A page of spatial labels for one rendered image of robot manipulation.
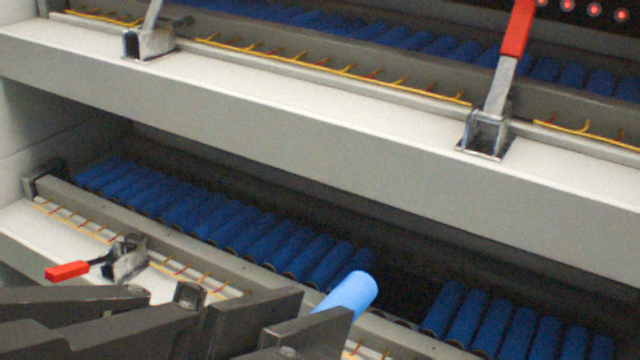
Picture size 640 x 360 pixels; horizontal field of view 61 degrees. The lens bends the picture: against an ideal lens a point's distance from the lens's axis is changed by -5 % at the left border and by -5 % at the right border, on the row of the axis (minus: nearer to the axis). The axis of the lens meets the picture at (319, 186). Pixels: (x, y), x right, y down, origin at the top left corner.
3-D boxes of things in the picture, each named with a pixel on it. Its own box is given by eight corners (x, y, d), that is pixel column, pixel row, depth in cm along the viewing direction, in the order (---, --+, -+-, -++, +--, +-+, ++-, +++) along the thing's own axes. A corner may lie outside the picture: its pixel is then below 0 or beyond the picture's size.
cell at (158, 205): (195, 198, 59) (152, 229, 54) (182, 193, 60) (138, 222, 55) (194, 183, 58) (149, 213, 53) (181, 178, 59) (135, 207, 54)
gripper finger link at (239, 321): (203, 389, 20) (186, 380, 20) (287, 350, 26) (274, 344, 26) (225, 310, 19) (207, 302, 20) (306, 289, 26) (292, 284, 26)
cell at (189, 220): (227, 211, 57) (184, 243, 52) (213, 205, 58) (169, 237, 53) (226, 195, 56) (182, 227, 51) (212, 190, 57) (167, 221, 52)
